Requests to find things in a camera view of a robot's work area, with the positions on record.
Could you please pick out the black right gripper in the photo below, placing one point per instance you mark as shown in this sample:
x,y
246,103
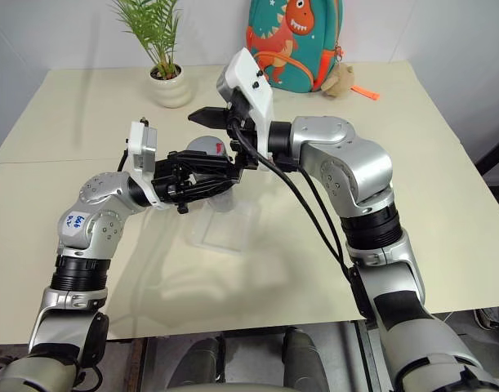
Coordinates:
x,y
243,120

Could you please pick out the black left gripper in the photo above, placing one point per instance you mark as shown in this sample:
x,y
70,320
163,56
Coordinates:
x,y
167,183

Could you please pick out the grey jar lid red mark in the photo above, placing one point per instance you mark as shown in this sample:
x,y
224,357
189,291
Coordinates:
x,y
204,145

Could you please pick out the clear plastic jar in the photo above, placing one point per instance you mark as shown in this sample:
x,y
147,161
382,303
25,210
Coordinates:
x,y
222,200

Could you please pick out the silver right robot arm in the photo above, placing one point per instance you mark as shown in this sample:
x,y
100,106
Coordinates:
x,y
355,171

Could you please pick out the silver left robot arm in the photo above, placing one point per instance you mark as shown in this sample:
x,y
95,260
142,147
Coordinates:
x,y
96,228

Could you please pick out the clear plastic box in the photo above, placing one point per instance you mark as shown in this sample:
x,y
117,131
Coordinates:
x,y
228,232

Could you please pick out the white ribbed plant pot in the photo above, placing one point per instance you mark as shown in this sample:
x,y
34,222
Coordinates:
x,y
169,90

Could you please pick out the teal dinosaur backpack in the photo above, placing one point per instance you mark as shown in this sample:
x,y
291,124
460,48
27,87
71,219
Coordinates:
x,y
310,45

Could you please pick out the beige plush toy pendant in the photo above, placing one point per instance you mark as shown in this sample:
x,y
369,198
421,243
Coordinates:
x,y
339,81

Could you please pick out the green palm plant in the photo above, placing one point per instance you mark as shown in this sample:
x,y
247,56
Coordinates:
x,y
153,28

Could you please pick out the orange marker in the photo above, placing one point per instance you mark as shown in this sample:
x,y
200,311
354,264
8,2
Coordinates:
x,y
365,92

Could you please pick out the dark rounded shape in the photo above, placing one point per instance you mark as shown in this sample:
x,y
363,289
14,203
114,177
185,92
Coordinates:
x,y
304,359
202,361

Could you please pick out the black stand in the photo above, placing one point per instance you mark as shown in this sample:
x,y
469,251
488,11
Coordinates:
x,y
496,151

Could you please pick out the grey sneaker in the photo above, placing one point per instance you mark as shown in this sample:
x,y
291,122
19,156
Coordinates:
x,y
492,319

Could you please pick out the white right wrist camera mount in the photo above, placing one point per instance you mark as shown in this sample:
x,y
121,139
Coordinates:
x,y
253,83

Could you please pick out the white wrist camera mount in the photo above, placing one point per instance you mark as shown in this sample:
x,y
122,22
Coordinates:
x,y
253,83
143,147

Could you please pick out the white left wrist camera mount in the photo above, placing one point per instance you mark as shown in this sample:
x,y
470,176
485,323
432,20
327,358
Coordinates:
x,y
143,147

